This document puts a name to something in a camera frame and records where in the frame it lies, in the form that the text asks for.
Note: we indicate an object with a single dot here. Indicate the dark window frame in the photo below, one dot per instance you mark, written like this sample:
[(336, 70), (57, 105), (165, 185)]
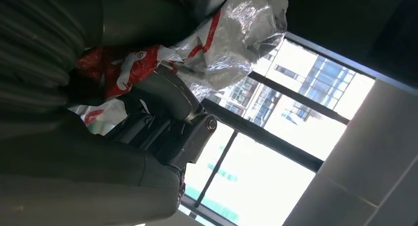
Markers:
[(277, 142)]

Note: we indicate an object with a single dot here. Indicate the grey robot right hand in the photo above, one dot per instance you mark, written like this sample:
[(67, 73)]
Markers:
[(81, 185)]

